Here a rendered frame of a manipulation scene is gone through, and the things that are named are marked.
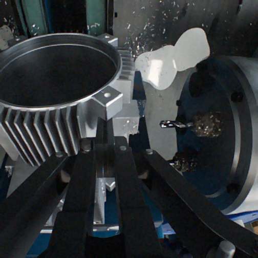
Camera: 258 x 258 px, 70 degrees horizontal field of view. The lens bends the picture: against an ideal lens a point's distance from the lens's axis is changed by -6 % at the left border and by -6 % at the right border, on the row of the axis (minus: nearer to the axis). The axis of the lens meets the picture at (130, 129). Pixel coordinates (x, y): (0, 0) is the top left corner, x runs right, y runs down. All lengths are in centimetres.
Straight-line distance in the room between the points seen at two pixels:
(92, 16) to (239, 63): 21
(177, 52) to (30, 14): 32
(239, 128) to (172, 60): 31
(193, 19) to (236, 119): 29
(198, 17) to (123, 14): 16
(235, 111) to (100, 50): 19
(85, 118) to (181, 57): 36
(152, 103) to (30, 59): 38
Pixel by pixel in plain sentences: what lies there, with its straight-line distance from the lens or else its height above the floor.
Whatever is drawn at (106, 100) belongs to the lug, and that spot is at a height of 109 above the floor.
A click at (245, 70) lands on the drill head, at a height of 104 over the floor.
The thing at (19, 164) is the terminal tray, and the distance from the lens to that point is 26.
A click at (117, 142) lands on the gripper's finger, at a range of 17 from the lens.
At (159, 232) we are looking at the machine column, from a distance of 48.
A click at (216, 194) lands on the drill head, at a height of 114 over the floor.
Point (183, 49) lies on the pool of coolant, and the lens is 50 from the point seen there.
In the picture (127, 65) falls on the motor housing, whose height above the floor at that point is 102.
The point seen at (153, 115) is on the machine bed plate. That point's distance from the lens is 63.
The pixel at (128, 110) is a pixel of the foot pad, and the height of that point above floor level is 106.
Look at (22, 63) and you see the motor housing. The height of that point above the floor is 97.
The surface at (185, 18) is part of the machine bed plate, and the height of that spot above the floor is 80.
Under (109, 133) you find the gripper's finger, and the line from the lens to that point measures 16.
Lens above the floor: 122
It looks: 39 degrees down
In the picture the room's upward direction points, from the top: 174 degrees clockwise
